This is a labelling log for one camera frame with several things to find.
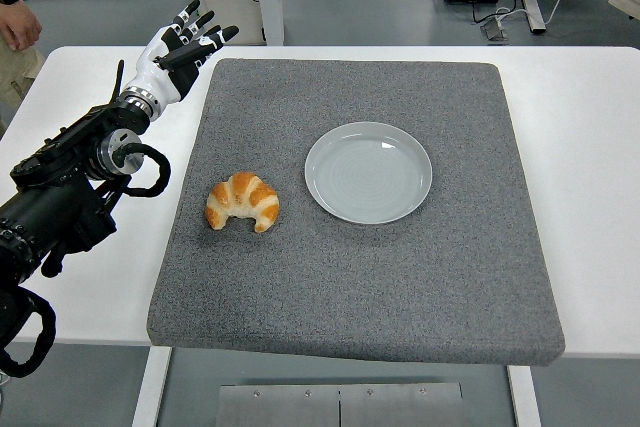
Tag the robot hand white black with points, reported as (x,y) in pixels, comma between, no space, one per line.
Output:
(155,69)

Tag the grey felt mat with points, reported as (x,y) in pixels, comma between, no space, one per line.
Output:
(350,287)

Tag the croissant bread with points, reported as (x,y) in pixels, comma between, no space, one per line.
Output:
(245,192)

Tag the grey round plate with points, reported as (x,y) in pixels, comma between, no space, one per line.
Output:
(367,177)

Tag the person's hand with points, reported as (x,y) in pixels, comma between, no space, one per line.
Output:
(20,24)

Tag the white table leg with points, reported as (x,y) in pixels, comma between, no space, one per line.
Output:
(150,387)
(524,397)

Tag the person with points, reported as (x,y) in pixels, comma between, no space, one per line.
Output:
(15,72)

